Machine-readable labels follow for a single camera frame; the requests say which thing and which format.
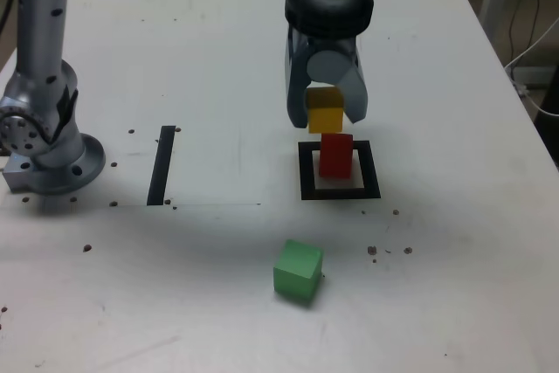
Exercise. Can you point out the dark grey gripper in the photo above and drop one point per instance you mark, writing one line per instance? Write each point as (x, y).
(332, 43)

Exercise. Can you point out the yellow cube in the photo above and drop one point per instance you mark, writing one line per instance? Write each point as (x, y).
(325, 119)

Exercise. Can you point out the red cube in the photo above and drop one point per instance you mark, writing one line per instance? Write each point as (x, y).
(334, 159)

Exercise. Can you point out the green cube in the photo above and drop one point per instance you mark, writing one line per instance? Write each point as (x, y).
(294, 277)

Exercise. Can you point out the black tape square outline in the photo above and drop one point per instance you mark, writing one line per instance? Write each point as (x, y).
(340, 195)

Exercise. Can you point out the black tape strip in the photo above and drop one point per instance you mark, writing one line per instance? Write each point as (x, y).
(160, 167)

